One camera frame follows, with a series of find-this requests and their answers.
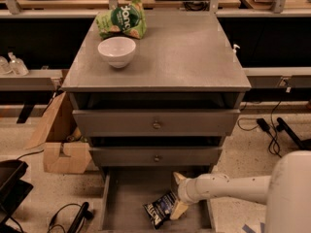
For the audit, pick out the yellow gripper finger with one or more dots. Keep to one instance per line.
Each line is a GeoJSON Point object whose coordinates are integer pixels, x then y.
{"type": "Point", "coordinates": [178, 182]}
{"type": "Point", "coordinates": [178, 209]}

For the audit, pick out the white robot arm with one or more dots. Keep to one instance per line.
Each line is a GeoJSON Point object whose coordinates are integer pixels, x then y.
{"type": "Point", "coordinates": [286, 193]}

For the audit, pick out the bottom grey open drawer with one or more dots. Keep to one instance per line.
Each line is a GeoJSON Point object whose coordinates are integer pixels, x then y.
{"type": "Point", "coordinates": [128, 189]}

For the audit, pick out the middle grey drawer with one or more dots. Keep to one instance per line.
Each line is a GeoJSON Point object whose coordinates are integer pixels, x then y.
{"type": "Point", "coordinates": [155, 156]}

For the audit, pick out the grey drawer cabinet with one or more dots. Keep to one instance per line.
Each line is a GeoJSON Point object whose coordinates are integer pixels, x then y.
{"type": "Point", "coordinates": [184, 62]}

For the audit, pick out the top grey drawer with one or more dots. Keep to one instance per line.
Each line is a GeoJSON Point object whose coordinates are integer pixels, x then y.
{"type": "Point", "coordinates": [138, 123]}

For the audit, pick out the green snack bag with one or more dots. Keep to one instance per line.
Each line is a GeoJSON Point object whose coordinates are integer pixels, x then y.
{"type": "Point", "coordinates": [128, 20]}

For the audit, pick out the blue floor tape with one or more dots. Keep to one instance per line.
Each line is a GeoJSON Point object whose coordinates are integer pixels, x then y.
{"type": "Point", "coordinates": [248, 229]}

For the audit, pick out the cardboard box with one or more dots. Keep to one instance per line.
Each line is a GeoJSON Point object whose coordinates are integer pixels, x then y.
{"type": "Point", "coordinates": [52, 131]}

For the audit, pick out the black stand leg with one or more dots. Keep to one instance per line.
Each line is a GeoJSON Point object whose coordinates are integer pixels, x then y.
{"type": "Point", "coordinates": [302, 144]}

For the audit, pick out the white bowl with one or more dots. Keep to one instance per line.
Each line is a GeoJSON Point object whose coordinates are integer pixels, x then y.
{"type": "Point", "coordinates": [117, 51]}

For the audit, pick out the white pump dispenser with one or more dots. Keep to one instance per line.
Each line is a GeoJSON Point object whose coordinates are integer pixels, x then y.
{"type": "Point", "coordinates": [235, 48]}

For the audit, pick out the black tray stand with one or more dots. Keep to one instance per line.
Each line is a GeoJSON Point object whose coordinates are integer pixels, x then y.
{"type": "Point", "coordinates": [13, 189]}

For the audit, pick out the clear plastic bottle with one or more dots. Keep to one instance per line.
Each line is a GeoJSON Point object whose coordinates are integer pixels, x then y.
{"type": "Point", "coordinates": [17, 65]}

